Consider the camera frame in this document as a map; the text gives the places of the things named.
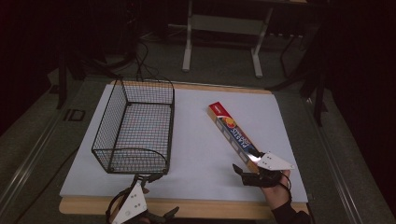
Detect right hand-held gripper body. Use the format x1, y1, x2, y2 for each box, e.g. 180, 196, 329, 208
240, 150, 296, 189

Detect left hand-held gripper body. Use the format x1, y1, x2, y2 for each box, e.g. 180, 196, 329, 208
110, 181, 180, 224

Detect long plastic wrap box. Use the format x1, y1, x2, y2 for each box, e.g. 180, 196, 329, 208
206, 101, 264, 174

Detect black wire basket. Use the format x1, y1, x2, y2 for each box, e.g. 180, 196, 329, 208
91, 78, 176, 175

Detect person's left hand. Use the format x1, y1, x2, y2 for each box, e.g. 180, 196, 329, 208
137, 186, 154, 224

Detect person's right hand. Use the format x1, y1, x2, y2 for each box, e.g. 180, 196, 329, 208
261, 169, 292, 213

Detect white table mat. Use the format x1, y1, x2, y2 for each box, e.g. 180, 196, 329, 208
59, 83, 309, 203

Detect black metal stand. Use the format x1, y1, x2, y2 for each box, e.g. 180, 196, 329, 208
312, 69, 329, 128

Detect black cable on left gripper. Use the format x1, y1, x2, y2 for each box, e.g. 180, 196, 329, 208
105, 188, 133, 222

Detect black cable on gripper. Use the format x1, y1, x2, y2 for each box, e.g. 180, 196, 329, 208
105, 188, 133, 222
278, 174, 294, 203

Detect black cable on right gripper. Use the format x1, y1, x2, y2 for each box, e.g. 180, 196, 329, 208
278, 174, 294, 203

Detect metal floor rail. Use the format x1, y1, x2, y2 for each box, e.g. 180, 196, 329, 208
0, 106, 68, 208
303, 96, 365, 224

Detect black floor bracket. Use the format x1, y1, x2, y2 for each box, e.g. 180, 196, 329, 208
63, 108, 86, 122

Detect black floor cables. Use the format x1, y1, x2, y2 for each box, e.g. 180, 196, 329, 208
132, 38, 176, 87

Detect white metal desk frame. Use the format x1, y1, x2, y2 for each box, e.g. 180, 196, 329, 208
181, 0, 275, 79

